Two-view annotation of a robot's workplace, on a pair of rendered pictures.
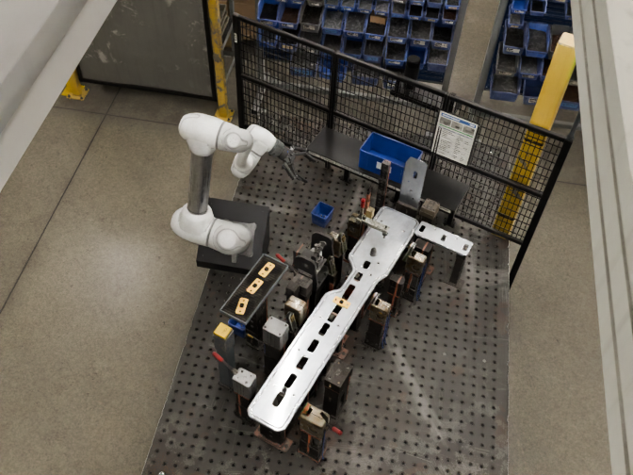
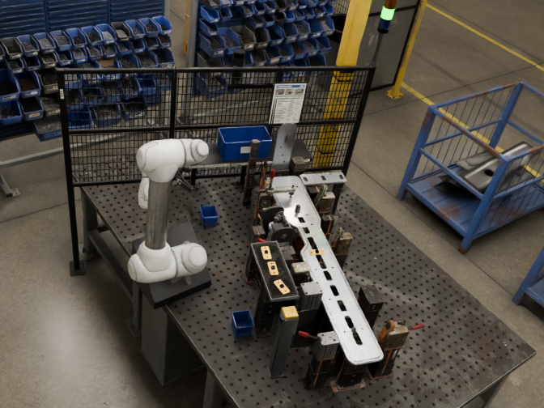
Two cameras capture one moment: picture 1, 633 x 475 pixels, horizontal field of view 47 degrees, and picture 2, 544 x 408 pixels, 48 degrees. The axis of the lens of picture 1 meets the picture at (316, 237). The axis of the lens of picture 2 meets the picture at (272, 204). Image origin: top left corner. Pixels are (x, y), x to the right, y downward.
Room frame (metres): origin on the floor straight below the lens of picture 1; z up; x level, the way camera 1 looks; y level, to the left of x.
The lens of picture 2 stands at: (0.60, 1.89, 3.26)
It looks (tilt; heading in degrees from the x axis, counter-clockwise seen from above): 39 degrees down; 310
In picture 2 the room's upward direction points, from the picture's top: 11 degrees clockwise
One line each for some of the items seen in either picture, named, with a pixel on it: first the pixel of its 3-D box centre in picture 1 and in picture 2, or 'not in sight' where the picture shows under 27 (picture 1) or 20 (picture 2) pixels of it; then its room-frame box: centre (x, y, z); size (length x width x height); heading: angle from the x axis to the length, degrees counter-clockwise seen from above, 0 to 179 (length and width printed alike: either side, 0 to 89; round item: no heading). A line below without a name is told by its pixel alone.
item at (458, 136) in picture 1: (454, 137); (286, 103); (2.81, -0.68, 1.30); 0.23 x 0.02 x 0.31; 63
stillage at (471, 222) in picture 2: not in sight; (493, 163); (2.13, -2.67, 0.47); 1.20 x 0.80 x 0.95; 82
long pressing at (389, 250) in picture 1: (340, 306); (319, 255); (1.92, -0.14, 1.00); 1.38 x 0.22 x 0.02; 153
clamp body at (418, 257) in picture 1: (413, 276); (321, 216); (2.22, -0.50, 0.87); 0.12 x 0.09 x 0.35; 63
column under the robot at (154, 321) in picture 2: not in sight; (175, 324); (2.41, 0.42, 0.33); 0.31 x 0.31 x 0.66; 83
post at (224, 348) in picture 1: (225, 357); (282, 344); (1.65, 0.38, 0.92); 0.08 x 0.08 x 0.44; 63
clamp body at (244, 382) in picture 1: (245, 396); (320, 361); (1.49, 0.27, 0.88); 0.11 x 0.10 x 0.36; 63
